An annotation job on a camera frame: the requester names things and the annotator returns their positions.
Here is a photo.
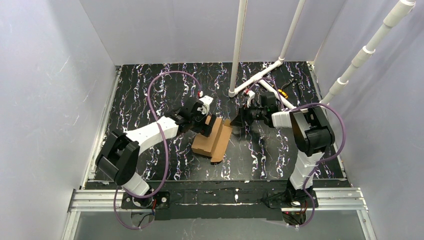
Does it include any brown cardboard box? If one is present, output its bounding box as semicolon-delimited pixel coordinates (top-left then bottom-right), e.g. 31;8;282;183
191;117;232;164

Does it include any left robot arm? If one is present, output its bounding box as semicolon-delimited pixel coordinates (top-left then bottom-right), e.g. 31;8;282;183
95;95;217;199

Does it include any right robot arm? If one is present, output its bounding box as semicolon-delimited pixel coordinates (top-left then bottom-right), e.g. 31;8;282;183
230;90;335;206

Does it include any yellow black small tool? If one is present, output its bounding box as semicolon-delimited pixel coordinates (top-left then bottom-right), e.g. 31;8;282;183
278;89;289;99

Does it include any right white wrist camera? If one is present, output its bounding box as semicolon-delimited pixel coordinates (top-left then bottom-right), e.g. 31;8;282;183
243;89;255;108

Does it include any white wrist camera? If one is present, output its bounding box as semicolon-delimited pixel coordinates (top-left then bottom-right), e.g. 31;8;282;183
197;91;214;115
243;89;255;108

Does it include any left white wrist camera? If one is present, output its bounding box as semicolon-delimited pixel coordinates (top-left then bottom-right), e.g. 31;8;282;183
197;91;214;115

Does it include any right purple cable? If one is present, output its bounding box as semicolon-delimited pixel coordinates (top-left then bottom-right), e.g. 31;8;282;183
246;77;348;229

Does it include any purple cable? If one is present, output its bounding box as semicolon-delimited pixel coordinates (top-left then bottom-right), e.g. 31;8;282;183
113;70;203;231
246;77;348;229

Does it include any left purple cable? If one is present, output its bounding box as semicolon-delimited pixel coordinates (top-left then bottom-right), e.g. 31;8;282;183
113;70;203;231

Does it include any white PVC pipe frame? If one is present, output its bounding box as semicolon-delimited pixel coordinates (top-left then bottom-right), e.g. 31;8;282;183
228;0;417;110

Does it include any aluminium rail frame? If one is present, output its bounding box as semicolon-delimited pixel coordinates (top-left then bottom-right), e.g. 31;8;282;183
63;63;373;240

